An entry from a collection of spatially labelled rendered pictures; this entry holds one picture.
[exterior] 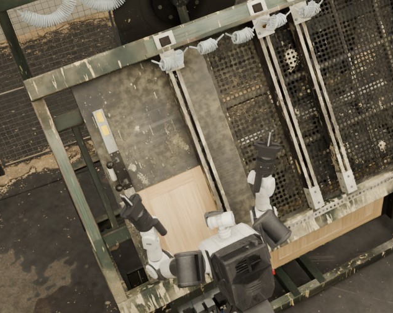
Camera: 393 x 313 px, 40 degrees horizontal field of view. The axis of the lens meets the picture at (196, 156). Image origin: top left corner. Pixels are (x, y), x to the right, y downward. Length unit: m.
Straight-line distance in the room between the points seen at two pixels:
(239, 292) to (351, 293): 1.63
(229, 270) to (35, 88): 1.21
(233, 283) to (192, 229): 0.65
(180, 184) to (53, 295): 1.71
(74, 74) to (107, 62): 0.17
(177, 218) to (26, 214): 2.21
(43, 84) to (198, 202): 1.00
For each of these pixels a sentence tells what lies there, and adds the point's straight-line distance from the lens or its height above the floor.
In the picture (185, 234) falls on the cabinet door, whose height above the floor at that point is 1.03.
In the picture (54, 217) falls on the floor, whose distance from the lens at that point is 4.71.
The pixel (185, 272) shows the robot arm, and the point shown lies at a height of 1.33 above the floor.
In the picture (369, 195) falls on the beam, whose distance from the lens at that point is 3.32.
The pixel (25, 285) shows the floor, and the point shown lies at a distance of 4.35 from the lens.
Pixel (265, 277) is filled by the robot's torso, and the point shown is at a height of 1.27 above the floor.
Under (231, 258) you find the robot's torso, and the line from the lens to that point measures 2.30.
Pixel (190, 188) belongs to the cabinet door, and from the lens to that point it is 2.86.
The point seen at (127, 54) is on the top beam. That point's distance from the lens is 2.68.
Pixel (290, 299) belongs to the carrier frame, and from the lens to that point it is 3.64.
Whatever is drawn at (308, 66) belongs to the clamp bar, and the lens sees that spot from 3.05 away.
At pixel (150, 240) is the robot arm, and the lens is 2.44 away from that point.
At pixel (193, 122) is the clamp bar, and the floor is 1.51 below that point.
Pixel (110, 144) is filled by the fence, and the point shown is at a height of 1.55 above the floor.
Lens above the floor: 3.25
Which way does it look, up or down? 42 degrees down
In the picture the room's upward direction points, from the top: 10 degrees counter-clockwise
